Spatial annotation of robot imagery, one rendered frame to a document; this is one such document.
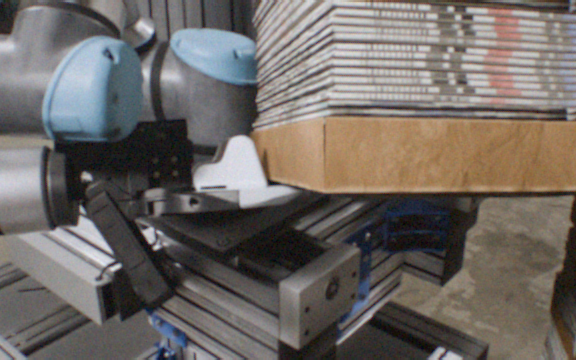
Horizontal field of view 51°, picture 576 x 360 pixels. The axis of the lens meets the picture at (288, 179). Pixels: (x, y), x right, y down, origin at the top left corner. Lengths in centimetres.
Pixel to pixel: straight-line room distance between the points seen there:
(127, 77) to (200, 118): 35
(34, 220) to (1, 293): 138
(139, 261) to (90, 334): 113
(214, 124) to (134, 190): 29
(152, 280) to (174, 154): 11
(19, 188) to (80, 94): 13
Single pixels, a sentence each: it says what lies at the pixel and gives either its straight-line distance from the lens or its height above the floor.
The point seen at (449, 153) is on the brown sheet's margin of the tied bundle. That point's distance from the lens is 37.
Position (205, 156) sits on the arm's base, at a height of 90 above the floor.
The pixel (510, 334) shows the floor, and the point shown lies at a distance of 204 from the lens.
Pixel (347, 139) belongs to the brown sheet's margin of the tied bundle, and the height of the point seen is 108.
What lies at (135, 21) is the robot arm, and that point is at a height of 107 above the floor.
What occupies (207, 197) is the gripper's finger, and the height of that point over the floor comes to 99.
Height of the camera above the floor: 121
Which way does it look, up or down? 25 degrees down
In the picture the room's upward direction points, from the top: straight up
